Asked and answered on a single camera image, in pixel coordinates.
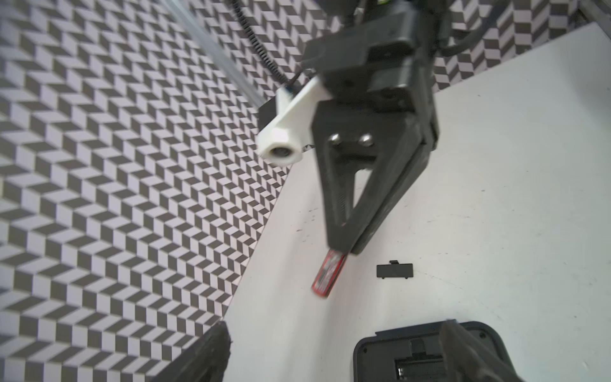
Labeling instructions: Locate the blue alarm clock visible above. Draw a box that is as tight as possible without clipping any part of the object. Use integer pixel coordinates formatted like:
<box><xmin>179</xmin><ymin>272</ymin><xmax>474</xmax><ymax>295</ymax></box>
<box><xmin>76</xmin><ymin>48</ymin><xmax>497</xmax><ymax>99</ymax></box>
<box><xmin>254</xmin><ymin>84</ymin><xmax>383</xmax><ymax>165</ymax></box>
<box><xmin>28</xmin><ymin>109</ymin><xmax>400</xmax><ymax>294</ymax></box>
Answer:
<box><xmin>353</xmin><ymin>322</ymin><xmax>517</xmax><ymax>381</ymax></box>

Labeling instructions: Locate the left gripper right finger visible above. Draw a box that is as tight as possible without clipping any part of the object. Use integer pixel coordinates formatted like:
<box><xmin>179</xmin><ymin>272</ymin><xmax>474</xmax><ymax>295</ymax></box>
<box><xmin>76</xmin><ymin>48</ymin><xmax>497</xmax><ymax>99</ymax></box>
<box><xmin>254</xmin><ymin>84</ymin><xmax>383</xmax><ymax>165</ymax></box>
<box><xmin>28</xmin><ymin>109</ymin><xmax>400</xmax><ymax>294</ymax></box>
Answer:
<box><xmin>439</xmin><ymin>320</ymin><xmax>522</xmax><ymax>381</ymax></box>

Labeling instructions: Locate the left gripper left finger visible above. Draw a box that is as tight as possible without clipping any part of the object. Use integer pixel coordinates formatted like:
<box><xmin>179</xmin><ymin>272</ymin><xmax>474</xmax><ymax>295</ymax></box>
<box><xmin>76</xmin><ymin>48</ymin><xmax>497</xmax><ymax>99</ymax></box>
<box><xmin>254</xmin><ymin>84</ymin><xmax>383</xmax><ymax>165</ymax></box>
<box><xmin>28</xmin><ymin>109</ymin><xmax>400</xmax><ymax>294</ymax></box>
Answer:
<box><xmin>152</xmin><ymin>321</ymin><xmax>232</xmax><ymax>382</ymax></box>

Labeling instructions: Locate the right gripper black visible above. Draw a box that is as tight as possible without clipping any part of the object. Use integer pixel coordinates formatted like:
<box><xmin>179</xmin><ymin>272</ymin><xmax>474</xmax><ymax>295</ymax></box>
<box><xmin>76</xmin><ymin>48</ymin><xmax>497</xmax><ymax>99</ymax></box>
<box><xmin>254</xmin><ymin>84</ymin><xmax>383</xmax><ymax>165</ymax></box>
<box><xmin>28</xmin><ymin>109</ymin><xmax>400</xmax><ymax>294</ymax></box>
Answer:
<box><xmin>301</xmin><ymin>1</ymin><xmax>442</xmax><ymax>255</ymax></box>

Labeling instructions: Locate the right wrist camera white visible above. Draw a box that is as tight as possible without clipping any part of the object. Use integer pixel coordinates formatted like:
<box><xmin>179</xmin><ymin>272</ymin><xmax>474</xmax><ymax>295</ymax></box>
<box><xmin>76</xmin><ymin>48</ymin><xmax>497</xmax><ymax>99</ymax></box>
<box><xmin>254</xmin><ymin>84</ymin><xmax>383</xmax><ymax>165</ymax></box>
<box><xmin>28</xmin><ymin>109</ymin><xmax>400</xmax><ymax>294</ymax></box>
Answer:
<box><xmin>256</xmin><ymin>76</ymin><xmax>332</xmax><ymax>167</ymax></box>

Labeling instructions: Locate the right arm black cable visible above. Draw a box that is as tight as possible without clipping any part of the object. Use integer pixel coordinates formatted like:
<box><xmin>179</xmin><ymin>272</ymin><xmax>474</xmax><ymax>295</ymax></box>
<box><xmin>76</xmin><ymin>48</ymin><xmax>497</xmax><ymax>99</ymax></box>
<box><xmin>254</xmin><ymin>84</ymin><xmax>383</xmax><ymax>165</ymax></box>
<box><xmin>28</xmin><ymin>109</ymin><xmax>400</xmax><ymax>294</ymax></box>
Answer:
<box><xmin>228</xmin><ymin>0</ymin><xmax>292</xmax><ymax>87</ymax></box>

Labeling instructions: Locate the black battery cover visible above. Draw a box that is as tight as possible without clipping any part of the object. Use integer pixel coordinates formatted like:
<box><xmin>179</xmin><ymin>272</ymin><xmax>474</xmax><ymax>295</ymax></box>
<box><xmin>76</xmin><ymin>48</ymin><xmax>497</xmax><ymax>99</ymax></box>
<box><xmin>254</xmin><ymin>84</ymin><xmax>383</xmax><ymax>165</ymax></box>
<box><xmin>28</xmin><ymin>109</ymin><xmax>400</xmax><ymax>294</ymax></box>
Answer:
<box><xmin>376</xmin><ymin>260</ymin><xmax>414</xmax><ymax>279</ymax></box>

